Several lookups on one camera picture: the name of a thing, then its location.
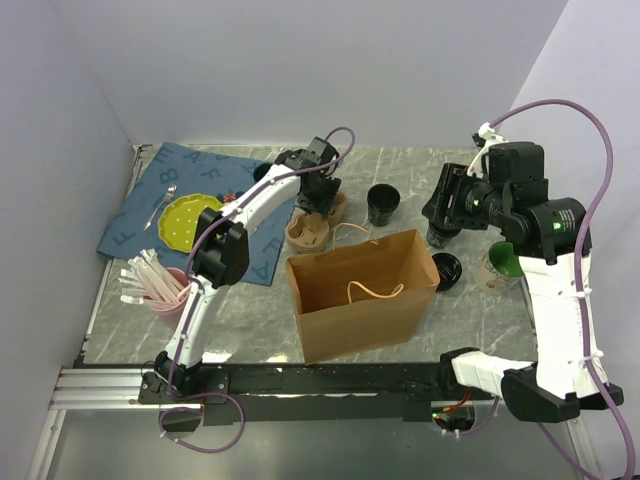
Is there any green dotted plate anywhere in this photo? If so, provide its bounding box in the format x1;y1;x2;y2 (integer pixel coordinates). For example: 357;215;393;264
157;193;223;253

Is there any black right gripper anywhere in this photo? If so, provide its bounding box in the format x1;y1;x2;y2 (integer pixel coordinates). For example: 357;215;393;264
419;161;509;230

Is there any silver fork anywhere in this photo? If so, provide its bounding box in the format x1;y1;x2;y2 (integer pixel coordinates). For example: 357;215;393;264
143;184;177;230

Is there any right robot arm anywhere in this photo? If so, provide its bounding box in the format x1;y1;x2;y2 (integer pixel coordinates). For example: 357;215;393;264
422;142;624;423

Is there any blue alphabet placemat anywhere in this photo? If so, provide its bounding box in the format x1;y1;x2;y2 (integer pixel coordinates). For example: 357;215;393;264
97;142;295;286

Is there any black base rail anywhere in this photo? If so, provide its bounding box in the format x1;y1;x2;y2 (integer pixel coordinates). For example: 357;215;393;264
138;362;490;426

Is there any black lid stack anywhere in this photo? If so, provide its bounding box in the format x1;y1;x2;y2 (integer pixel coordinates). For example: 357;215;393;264
432;252;462;292

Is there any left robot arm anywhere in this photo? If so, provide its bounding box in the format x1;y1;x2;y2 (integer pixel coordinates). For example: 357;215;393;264
154;137;351;402

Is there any aluminium frame rail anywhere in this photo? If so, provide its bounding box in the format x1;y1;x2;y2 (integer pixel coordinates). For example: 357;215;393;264
24;364;166;480

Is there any black takeout coffee cup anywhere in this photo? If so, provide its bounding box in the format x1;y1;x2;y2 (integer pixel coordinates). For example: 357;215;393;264
426;223;461;249

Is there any brown pulp cup carrier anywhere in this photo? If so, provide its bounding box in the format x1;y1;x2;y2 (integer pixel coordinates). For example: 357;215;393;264
285;191;349;254

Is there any black cup stack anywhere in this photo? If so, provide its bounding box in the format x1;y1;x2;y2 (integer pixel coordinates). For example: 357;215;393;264
367;183;400;227

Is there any dark green mug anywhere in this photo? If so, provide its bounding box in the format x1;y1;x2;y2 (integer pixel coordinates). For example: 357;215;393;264
252;162;272;184

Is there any brown paper bag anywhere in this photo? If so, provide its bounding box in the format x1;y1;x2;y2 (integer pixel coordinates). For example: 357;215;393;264
286;229;440;365

